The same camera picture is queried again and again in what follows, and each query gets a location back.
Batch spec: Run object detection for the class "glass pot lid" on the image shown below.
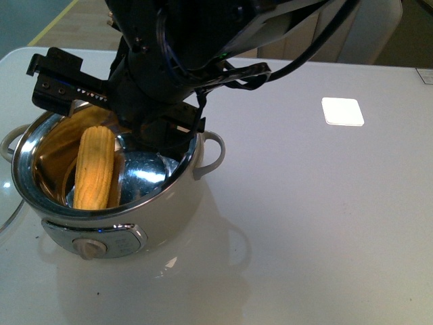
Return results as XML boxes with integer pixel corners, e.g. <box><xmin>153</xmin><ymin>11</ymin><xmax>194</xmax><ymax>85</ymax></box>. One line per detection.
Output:
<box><xmin>0</xmin><ymin>158</ymin><xmax>24</xmax><ymax>237</ymax></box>

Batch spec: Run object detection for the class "yellow corn cob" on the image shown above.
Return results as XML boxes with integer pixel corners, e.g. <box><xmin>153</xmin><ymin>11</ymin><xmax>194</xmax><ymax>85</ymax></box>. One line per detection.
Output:
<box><xmin>73</xmin><ymin>126</ymin><xmax>115</xmax><ymax>210</ymax></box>

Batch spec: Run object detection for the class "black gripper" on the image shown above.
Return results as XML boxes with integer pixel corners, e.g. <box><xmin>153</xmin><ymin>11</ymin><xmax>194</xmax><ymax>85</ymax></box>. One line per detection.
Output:
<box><xmin>26</xmin><ymin>47</ymin><xmax>206</xmax><ymax>150</ymax></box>

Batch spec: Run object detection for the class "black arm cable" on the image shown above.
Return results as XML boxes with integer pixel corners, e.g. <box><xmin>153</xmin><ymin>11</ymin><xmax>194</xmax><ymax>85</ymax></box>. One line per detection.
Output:
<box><xmin>155</xmin><ymin>0</ymin><xmax>361</xmax><ymax>133</ymax></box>

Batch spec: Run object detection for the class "cream electric cooking pot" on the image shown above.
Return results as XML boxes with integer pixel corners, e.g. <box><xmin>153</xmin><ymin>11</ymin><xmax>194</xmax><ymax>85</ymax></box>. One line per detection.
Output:
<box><xmin>1</xmin><ymin>103</ymin><xmax>224</xmax><ymax>259</ymax></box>

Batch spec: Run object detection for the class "grey label sticker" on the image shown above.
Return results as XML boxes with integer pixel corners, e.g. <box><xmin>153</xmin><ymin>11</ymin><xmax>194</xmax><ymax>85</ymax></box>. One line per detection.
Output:
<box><xmin>415</xmin><ymin>68</ymin><xmax>433</xmax><ymax>85</ymax></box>

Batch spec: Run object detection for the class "right beige upholstered chair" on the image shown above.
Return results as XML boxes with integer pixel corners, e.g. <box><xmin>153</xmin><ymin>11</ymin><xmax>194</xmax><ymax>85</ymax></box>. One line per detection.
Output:
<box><xmin>257</xmin><ymin>0</ymin><xmax>403</xmax><ymax>65</ymax></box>

